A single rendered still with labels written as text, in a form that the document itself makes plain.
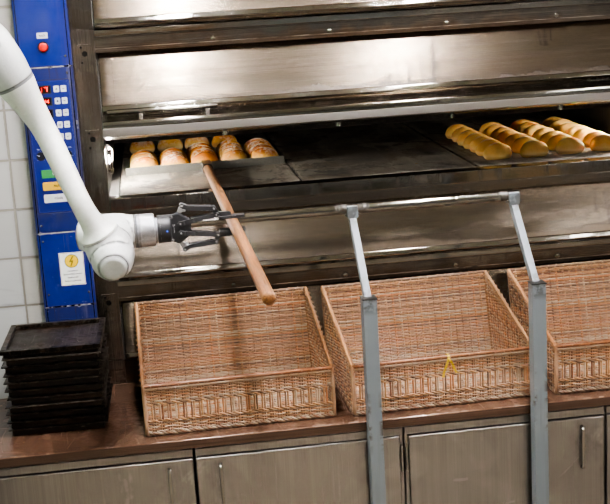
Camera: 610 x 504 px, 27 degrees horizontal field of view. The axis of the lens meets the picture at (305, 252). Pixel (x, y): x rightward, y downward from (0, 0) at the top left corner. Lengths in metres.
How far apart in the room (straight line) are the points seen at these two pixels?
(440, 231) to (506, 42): 0.63
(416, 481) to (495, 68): 1.31
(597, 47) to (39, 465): 2.14
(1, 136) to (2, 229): 0.29
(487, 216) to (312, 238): 0.58
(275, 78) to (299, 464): 1.18
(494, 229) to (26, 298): 1.51
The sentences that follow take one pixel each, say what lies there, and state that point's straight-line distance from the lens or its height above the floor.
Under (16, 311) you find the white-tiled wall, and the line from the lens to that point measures 4.03.
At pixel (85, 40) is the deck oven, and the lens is 3.89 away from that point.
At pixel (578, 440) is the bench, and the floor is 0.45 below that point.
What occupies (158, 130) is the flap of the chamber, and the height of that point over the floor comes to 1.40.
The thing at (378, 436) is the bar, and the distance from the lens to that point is 3.58.
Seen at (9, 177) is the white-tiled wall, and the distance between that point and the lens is 3.95.
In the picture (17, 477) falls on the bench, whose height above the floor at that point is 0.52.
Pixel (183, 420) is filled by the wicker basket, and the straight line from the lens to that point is 3.60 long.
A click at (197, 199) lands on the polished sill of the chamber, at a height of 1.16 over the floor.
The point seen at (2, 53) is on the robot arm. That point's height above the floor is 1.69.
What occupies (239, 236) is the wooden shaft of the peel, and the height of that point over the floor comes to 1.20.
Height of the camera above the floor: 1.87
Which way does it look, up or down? 13 degrees down
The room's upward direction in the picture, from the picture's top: 3 degrees counter-clockwise
